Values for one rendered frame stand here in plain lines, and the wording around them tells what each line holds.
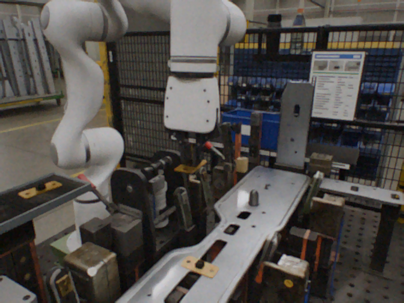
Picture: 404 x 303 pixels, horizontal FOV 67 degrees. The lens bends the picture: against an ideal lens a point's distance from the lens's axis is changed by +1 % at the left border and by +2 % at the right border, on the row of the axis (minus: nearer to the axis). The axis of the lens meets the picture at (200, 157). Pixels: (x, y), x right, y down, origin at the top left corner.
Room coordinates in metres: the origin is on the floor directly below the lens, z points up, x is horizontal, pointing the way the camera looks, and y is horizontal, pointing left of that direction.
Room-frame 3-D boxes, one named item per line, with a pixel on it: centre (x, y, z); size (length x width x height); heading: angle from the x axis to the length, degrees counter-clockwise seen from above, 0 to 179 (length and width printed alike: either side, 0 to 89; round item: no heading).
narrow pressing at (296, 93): (1.19, -0.37, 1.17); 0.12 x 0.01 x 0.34; 60
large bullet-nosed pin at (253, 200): (0.86, -0.17, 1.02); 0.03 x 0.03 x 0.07
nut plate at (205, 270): (0.56, 0.00, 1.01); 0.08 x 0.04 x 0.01; 60
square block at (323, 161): (1.14, -0.48, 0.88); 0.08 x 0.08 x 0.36; 60
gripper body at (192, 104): (0.58, 0.01, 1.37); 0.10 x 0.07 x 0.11; 67
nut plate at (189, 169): (0.58, 0.02, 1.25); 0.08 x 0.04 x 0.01; 157
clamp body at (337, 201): (0.82, -0.38, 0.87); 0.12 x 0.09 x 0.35; 60
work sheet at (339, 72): (1.40, -0.59, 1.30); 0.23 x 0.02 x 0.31; 60
